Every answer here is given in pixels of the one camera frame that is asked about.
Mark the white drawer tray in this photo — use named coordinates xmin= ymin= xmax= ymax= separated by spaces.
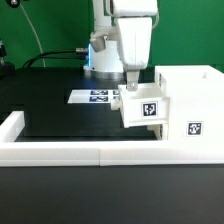
xmin=110 ymin=83 xmax=169 ymax=128
xmin=147 ymin=124 xmax=167 ymax=140

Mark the black cable bundle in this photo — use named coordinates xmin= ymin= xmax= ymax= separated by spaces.
xmin=21 ymin=47 xmax=90 ymax=69

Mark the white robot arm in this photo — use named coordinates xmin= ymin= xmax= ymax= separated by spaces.
xmin=83 ymin=0 xmax=159 ymax=91

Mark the white drawer cabinet box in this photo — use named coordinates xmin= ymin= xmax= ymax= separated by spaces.
xmin=155 ymin=65 xmax=224 ymax=141

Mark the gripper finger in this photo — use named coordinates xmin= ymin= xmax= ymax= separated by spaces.
xmin=126 ymin=71 xmax=140 ymax=91

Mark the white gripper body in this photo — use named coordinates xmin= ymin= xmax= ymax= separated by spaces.
xmin=89 ymin=17 xmax=152 ymax=73

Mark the fiducial marker sheet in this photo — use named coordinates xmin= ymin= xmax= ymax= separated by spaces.
xmin=68 ymin=89 xmax=119 ymax=104

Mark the black stand at left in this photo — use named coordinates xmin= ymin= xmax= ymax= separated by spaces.
xmin=0 ymin=41 xmax=15 ymax=78

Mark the white U-shaped frame fence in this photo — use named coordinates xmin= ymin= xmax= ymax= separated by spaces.
xmin=0 ymin=111 xmax=224 ymax=167

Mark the thin white cable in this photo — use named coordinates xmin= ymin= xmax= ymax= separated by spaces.
xmin=18 ymin=2 xmax=46 ymax=68

